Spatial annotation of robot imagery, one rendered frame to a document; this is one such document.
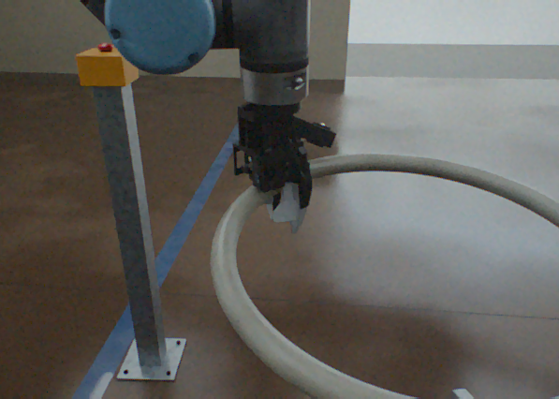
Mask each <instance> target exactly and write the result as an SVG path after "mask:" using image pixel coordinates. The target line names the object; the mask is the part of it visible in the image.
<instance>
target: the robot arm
mask: <svg viewBox="0 0 559 399"><path fill-rule="evenodd" d="M79 1H80V2H81V3H82V4H83V5H84V6H85V7H86V8H87V9H88V10H89V11H90V12H91V13H92V14H93V15H94V16H95V17H96V18H97V19H99V20H100V21H101V22H102V23H103V24H104V25H105V26H106V27H107V31H108V33H109V36H110V39H111V41H112V43H113V45H114V46H115V49H116V51H118V52H119V53H120V54H121V55H122V56H123V57H124V59H125V60H126V61H128V62H129V63H130V64H131V65H133V66H134V67H136V68H138V69H140V70H142V71H145V72H147V73H150V74H154V75H159V76H170V75H175V74H179V73H182V72H185V71H186V70H188V69H190V68H191V67H193V66H195V65H196V63H198V62H200V61H201V60H202V59H203V58H204V57H205V55H206V54H207V53H208V51H209V50H224V49H240V65H241V83H242V96H243V99H244V100H245V101H247V102H249V103H246V104H242V105H241V106H237V107H238V122H239V138H240V140H239V141H236V142H233V143H232V147H233V161H234V175H239V174H244V173H246V174H247V176H248V177H249V179H250V180H252V181H253V186H255V187H256V188H257V189H258V190H260V191H261V190H263V193H264V194H265V193H266V192H269V191H271V190H273V191H274V190H277V189H279V188H282V187H283V189H282V195H281V192H280V193H278V194H277V195H273V196H272V197H270V198H269V199H267V200H265V202H264V203H263V204H266V205H267V210H268V213H269V215H270V218H271V220H273V221H274V222H275V223H282V222H287V221H290V226H291V233H296V232H297V231H298V230H299V228H300V226H301V224H302V221H303V219H304V217H305V212H306V208H307V206H308V205H309V200H310V197H311V193H312V176H311V173H310V169H309V165H310V163H309V162H307V153H306V151H305V147H304V142H303V141H301V137H302V138H305V139H306V142H309V143H311V145H313V146H315V147H317V146H318V147H321V148H323V147H324V146H325V147H328V148H331V146H332V143H333V141H334V138H335V136H336V132H331V131H330V129H329V128H328V127H327V126H325V125H324V124H318V123H315V122H313V123H310V122H307V121H306V120H304V119H302V118H300V117H297V116H295V115H292V114H293V113H296V112H298V111H300V110H301V109H302V101H303V100H305V99H306V98H307V95H308V73H309V55H310V16H311V0H79ZM240 151H243V154H244V164H243V165H242V166H241V167H239V168H237V154H236V153H238V152H240ZM292 178H293V180H292V183H291V182H287V181H288V180H291V179H292ZM285 182H286V183H285ZM281 197H282V201H281V203H280V199H281Z"/></svg>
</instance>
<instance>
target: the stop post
mask: <svg viewBox="0 0 559 399"><path fill-rule="evenodd" d="M76 61H77V66H78V71H79V75H80V81H81V86H92V87H93V93H94V99H95V105H96V119H97V124H98V129H99V135H100V139H101V145H102V150H103V156H104V161H105V167H106V172H107V176H108V182H109V188H110V196H111V202H112V208H113V213H114V218H115V224H116V228H117V234H118V239H119V245H120V250H121V255H122V261H123V265H124V271H125V285H126V291H127V297H128V302H129V307H130V313H131V317H132V323H133V329H134V334H135V339H134V341H133V343H132V345H131V348H130V349H129V351H128V353H127V356H126V358H125V361H124V363H123V365H122V367H121V369H120V372H119V374H118V376H117V380H140V381H167V382H174V380H175V378H176V375H177V371H178V368H179V365H180V361H181V358H182V356H183V353H184V348H185V344H186V341H187V340H186V339H174V338H166V336H165V330H164V323H163V317H162V310H161V303H160V297H159V289H158V283H157V277H156V269H155V263H154V244H153V236H152V231H151V223H150V216H149V211H148V203H147V197H146V190H145V183H144V177H143V170H142V164H141V156H140V145H139V137H138V130H137V124H136V117H135V111H134V104H133V97H132V90H131V82H132V81H135V80H137V79H138V78H139V76H140V75H139V69H138V68H136V67H135V66H133V65H131V64H130V63H129V62H128V61H126V60H125V59H124V57H123V56H122V55H121V54H120V53H119V52H118V51H116V49H113V50H100V49H99V48H92V49H90V50H87V51H85V52H82V53H79V54H77V55H76Z"/></svg>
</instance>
